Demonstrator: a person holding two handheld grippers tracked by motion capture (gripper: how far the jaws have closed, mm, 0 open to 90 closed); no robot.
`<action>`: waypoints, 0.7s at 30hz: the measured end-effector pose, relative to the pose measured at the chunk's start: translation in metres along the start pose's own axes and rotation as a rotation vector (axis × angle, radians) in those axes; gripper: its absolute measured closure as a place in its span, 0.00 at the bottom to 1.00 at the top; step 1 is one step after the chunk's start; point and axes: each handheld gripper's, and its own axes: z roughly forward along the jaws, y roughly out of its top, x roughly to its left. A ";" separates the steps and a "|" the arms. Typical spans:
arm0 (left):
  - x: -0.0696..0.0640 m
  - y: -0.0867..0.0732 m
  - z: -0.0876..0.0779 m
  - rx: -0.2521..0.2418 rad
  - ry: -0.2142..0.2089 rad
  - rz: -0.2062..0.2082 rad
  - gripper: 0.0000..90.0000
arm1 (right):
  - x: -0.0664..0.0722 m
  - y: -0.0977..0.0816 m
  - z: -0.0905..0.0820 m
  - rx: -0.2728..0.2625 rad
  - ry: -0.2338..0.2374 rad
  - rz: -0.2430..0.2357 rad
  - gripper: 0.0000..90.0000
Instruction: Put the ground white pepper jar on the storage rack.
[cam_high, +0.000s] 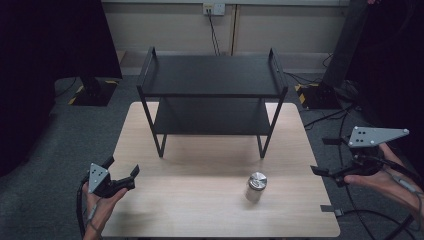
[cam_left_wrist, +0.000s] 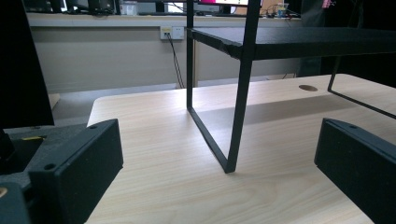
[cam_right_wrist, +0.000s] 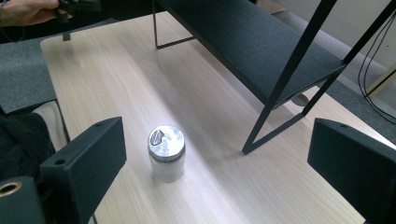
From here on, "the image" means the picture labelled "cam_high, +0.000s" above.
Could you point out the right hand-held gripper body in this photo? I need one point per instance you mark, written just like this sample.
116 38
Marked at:
366 136

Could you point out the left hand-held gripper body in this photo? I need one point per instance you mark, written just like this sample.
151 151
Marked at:
101 185

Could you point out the person's left hand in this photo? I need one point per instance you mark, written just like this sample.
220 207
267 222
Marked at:
100 210

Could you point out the person's right hand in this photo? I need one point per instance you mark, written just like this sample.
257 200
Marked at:
383 181

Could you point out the grey tape tab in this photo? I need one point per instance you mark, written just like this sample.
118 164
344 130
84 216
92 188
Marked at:
331 210

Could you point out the black stand base striped edge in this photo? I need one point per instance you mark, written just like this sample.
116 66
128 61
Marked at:
95 95
320 96

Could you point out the silver metal can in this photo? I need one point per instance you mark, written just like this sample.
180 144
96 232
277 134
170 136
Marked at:
256 186

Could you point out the black curtain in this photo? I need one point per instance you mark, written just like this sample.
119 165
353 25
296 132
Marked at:
393 66
40 66

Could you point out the dark metal stand column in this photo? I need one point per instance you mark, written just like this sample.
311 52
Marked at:
346 43

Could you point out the black two-tier shelf rack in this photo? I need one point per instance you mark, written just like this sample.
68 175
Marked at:
213 75

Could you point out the white wall socket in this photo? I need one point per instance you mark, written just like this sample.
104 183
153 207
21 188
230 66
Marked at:
214 9

